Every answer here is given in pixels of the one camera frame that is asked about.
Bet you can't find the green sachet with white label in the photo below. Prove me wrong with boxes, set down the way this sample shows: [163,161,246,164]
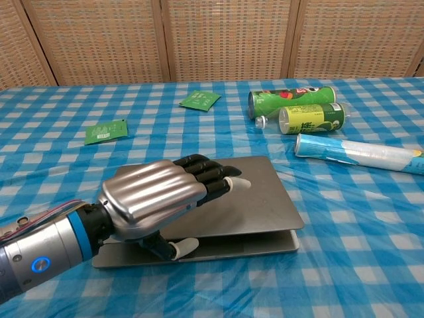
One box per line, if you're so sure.
[83,119,129,146]

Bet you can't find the green potato chip can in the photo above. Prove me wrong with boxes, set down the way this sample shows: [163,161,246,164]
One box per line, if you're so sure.
[248,85,337,119]

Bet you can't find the blue white checkered tablecloth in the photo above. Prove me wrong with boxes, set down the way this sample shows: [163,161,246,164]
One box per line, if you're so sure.
[0,76,424,318]

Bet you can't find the wooden woven folding screen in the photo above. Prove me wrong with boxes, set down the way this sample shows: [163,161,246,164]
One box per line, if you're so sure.
[0,0,424,91]

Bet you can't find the green sachet with white print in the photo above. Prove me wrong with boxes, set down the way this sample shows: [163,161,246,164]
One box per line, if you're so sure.
[179,89,222,112]

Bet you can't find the silver laptop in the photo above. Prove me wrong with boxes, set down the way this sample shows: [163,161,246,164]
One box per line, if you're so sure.
[91,155,305,270]

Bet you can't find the blue white cling film tube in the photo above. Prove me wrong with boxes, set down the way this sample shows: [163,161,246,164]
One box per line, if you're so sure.
[294,132,424,177]

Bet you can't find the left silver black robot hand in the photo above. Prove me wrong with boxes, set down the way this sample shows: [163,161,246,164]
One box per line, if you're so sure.
[97,154,252,262]

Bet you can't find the green tea bottle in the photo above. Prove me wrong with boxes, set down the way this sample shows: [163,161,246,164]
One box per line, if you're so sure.
[254,101,352,135]

